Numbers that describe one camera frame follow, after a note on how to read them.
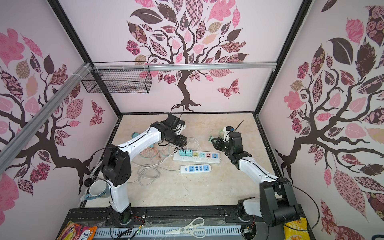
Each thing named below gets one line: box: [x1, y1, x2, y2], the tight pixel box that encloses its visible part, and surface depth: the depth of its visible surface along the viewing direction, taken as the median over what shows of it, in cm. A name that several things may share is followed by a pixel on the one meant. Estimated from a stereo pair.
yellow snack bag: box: [283, 217, 311, 240], surface depth 67 cm
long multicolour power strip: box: [173, 151, 221, 164], surface depth 94 cm
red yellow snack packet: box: [57, 221, 98, 240], surface depth 69 cm
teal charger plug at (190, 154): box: [185, 149, 193, 157], surface depth 92 cm
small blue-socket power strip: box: [180, 164, 213, 175], surface depth 89 cm
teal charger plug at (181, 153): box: [179, 149, 186, 157], surface depth 92 cm
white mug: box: [84, 180, 111, 201], surface depth 76 cm
